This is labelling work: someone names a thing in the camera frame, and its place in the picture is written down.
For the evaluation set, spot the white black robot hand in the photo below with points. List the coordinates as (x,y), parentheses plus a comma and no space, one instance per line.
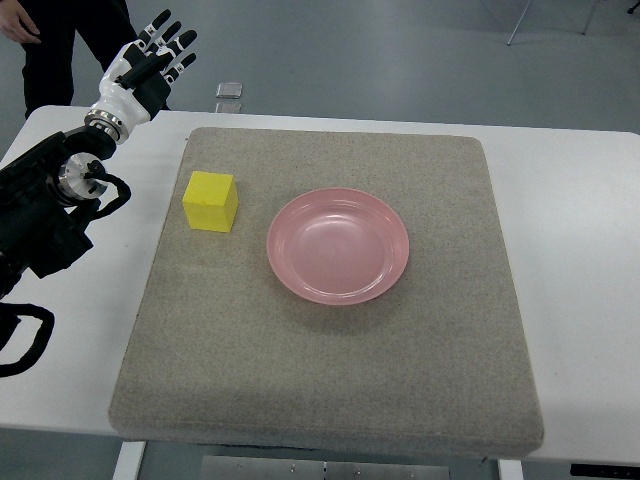
(138,82)

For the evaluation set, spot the yellow block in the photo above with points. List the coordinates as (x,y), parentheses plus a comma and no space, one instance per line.
(210,201)

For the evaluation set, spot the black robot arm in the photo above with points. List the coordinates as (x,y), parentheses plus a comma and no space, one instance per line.
(52,192)

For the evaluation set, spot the upper floor socket plate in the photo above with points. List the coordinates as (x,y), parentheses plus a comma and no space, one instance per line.
(229,90)

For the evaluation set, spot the floor socket plate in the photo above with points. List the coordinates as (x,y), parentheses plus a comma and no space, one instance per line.
(229,90)
(228,107)

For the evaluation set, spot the lower floor socket plate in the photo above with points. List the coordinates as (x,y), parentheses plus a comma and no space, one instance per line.
(228,107)

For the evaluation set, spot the pink plate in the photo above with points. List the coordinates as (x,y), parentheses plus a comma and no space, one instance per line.
(337,246)

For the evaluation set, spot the person in black clothes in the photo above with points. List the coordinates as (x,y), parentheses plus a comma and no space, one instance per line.
(46,30)

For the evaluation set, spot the beige fabric mat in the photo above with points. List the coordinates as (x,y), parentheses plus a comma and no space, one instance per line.
(223,352)

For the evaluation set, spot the white left table leg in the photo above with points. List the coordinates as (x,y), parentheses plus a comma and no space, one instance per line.
(129,460)

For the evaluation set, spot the white table leg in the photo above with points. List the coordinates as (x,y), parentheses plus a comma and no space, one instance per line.
(129,460)
(510,470)

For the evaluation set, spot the metal chair legs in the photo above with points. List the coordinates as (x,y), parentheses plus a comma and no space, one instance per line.
(574,19)

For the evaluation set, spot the white right table leg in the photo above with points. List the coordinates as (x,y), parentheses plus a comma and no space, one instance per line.
(510,470)

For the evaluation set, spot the black label strip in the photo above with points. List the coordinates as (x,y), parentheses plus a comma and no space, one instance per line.
(605,471)

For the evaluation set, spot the metal base plate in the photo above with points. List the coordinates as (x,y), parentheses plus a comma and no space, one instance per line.
(227,467)

